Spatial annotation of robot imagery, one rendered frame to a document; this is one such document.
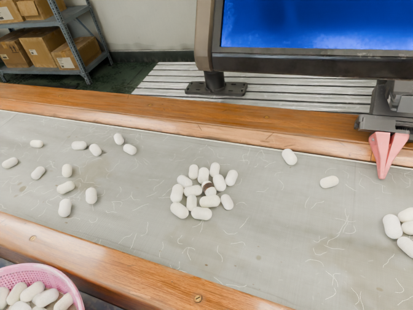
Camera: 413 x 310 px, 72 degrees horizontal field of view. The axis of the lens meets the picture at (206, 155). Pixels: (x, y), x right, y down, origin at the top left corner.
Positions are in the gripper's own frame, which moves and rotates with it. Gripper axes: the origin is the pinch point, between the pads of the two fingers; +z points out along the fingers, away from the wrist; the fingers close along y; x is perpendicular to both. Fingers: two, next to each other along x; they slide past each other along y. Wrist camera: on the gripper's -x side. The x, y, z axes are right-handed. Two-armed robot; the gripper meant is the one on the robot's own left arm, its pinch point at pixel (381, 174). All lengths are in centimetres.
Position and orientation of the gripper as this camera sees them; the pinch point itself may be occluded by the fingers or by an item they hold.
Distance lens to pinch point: 56.5
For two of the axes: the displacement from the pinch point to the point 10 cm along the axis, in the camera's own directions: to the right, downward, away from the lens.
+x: 3.4, 1.2, 9.3
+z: -1.8, 9.8, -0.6
